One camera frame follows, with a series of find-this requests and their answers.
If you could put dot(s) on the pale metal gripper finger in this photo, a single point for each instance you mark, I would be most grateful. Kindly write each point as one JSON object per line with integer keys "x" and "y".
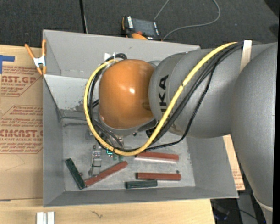
{"x": 94, "y": 171}
{"x": 96, "y": 158}

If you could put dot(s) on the red-brown flat block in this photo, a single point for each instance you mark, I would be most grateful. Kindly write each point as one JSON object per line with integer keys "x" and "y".
{"x": 160, "y": 155}
{"x": 107, "y": 173}
{"x": 159, "y": 176}

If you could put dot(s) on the dark green flat block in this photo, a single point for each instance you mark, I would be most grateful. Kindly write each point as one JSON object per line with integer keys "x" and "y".
{"x": 75, "y": 174}
{"x": 141, "y": 184}

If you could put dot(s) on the brown cardboard board, red print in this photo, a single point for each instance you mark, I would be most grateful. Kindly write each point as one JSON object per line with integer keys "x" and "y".
{"x": 18, "y": 174}

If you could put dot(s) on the grey metal bin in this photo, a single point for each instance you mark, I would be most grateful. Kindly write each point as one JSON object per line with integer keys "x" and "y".
{"x": 197, "y": 164}

